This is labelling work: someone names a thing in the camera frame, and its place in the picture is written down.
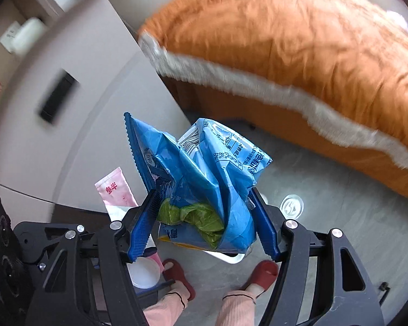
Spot round metal floor drain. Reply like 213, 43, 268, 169
280, 194, 305, 218

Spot small white cup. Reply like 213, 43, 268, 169
127, 257, 161, 289

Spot person's leg pink pants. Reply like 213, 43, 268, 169
216, 283, 259, 326
142, 281, 188, 326

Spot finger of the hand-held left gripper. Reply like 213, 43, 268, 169
14, 222, 79, 273

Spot person's right leg pink pants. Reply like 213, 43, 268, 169
216, 283, 259, 326

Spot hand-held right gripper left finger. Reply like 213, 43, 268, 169
25, 189, 157, 326

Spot white tissue box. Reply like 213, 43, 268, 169
12, 17, 49, 57

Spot black drawer handle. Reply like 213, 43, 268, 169
37, 70, 78, 123

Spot white bottle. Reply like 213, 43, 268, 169
94, 166, 164, 272

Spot blue snack bag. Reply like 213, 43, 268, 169
123, 111, 273, 255

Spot wooden desk with hutch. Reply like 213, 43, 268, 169
0, 0, 193, 218

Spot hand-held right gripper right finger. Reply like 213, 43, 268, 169
250, 187, 385, 326

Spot white wall socket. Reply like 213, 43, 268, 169
0, 20, 21, 53

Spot orange bedsheet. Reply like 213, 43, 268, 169
138, 0, 408, 208

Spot person's left leg pink pants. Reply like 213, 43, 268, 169
142, 281, 188, 326

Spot red slipper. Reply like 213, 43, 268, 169
162, 259, 196, 301
241, 260, 280, 293

